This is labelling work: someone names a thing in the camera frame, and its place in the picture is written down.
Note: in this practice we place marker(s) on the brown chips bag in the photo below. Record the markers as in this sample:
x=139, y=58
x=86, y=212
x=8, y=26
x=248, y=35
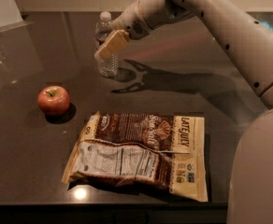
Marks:
x=165, y=152

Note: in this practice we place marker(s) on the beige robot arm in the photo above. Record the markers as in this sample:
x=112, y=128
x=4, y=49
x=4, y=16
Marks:
x=249, y=46

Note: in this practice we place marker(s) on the red apple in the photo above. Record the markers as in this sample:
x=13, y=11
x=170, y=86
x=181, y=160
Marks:
x=53, y=101

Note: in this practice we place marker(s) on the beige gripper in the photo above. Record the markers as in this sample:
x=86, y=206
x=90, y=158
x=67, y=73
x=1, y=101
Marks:
x=131, y=19

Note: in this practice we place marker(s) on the clear plastic water bottle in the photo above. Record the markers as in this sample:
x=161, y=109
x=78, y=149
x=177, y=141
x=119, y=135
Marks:
x=108, y=68

